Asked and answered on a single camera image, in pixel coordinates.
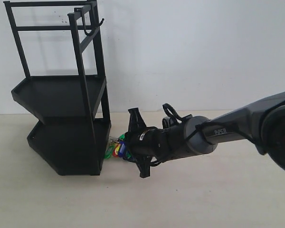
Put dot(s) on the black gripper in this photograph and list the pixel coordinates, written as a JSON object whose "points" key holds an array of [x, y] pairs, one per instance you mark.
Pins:
{"points": [[149, 145]]}

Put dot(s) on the colourful key tag bunch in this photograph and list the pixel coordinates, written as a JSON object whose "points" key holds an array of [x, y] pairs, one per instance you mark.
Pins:
{"points": [[116, 148]]}

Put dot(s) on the black two-tier corner rack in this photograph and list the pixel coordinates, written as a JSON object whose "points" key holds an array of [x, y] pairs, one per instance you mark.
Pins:
{"points": [[73, 114]]}

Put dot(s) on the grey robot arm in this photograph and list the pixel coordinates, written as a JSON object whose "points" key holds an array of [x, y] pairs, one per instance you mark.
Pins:
{"points": [[262, 123]]}

